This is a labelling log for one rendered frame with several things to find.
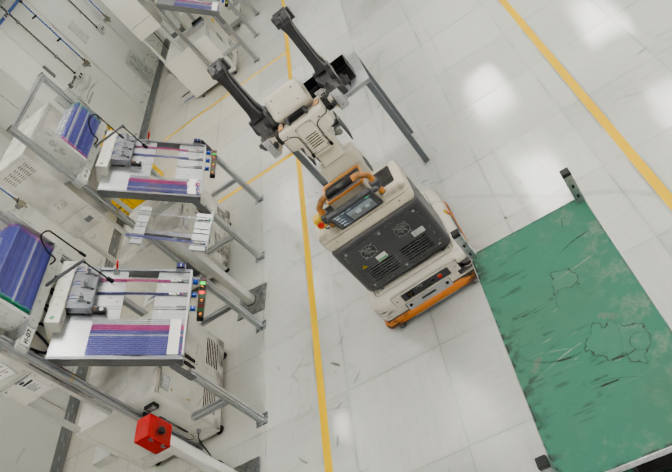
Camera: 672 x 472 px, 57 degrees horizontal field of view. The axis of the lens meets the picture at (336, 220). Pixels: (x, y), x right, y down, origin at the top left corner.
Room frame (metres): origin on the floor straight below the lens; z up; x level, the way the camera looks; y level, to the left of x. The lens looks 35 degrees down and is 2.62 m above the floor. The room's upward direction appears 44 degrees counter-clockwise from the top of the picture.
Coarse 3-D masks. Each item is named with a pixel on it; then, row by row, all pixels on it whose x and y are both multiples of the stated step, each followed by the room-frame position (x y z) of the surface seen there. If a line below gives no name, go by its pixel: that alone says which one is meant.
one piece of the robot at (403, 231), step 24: (384, 168) 2.66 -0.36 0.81; (336, 192) 2.54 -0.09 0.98; (384, 192) 2.49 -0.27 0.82; (408, 192) 2.45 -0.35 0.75; (384, 216) 2.50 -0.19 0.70; (408, 216) 2.47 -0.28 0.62; (432, 216) 2.46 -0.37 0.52; (336, 240) 2.57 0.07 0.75; (360, 240) 2.55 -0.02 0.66; (384, 240) 2.52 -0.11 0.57; (408, 240) 2.49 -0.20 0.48; (432, 240) 2.47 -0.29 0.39; (360, 264) 2.57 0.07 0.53; (384, 264) 2.55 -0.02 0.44; (408, 264) 2.52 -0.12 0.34
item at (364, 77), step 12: (348, 60) 3.92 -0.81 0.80; (360, 60) 3.92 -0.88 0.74; (360, 72) 3.66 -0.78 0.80; (348, 84) 3.66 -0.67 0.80; (360, 84) 3.54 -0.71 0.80; (372, 84) 3.53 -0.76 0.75; (348, 96) 3.57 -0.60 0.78; (384, 96) 3.92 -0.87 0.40; (384, 108) 3.54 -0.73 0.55; (396, 108) 3.93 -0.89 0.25; (396, 120) 3.53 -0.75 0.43; (408, 132) 3.53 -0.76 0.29; (300, 156) 3.71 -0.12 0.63; (420, 156) 3.54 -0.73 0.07; (312, 168) 3.71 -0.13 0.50; (324, 180) 3.71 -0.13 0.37
